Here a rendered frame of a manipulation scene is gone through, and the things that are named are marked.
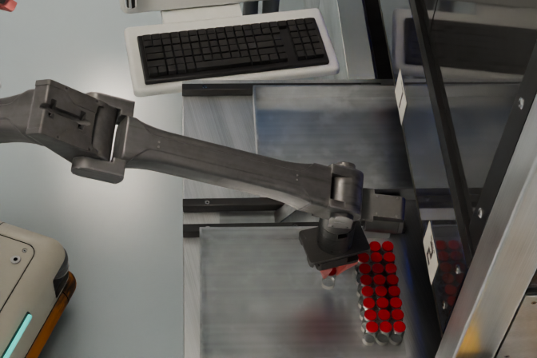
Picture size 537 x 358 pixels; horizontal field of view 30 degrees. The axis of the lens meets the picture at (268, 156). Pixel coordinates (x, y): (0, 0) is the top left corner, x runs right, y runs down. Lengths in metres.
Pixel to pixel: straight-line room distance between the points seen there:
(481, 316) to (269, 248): 0.48
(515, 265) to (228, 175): 0.40
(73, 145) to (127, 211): 1.63
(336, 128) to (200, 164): 0.64
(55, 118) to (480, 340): 0.68
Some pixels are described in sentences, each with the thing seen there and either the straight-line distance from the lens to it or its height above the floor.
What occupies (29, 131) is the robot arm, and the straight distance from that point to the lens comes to 1.29.
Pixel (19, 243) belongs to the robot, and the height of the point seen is 0.28.
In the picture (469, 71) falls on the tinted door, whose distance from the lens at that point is 1.45.
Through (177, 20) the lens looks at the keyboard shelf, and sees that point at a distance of 2.27.
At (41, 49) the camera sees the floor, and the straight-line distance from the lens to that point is 3.38.
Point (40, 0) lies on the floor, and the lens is 3.55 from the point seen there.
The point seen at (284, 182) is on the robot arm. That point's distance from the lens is 1.41.
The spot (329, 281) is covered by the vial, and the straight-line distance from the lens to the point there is 1.69.
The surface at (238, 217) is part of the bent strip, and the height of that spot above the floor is 0.88.
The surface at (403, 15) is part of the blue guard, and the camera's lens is 1.84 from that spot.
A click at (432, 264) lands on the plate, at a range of 1.63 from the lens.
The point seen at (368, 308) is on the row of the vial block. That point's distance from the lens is 1.68.
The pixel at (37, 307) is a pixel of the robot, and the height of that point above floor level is 0.23.
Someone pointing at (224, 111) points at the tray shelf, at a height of 0.88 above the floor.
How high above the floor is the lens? 2.36
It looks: 51 degrees down
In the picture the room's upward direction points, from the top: 5 degrees clockwise
